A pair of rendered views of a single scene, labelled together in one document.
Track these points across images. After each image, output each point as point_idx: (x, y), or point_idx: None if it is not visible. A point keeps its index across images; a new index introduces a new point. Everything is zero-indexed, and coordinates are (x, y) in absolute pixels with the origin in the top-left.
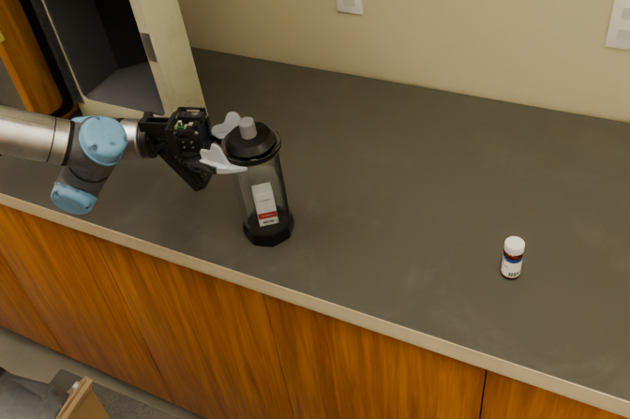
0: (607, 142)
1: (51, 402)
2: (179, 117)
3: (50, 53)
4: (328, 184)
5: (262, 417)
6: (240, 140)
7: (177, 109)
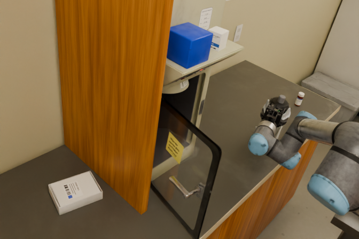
0: (245, 69)
1: None
2: (273, 109)
3: None
4: (243, 122)
5: None
6: (283, 104)
7: (268, 108)
